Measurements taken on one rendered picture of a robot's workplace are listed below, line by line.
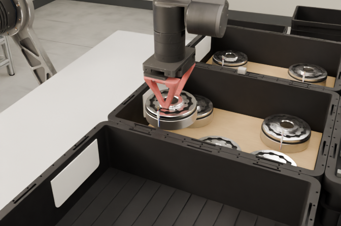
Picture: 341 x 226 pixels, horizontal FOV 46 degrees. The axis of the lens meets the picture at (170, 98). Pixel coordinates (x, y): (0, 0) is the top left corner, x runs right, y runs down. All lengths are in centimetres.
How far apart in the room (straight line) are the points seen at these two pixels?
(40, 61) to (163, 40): 104
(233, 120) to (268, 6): 318
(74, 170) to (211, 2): 36
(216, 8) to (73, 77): 87
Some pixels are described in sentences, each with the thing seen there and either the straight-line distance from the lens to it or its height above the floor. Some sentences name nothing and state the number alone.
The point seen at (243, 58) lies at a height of 86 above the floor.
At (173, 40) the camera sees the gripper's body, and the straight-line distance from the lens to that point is 70.
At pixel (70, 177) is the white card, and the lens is 70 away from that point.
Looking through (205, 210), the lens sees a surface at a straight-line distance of 72.
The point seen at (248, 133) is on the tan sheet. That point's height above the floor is 83.
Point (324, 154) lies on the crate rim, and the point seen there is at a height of 93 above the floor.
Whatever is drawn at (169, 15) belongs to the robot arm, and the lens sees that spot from 68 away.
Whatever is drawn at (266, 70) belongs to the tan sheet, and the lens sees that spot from 120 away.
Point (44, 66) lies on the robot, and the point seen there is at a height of 65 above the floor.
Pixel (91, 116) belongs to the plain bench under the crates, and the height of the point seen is 70.
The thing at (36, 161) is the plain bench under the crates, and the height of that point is 70.
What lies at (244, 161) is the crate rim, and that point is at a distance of 66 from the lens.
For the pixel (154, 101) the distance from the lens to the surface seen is 79.
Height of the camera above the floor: 134
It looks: 30 degrees down
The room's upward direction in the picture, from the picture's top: straight up
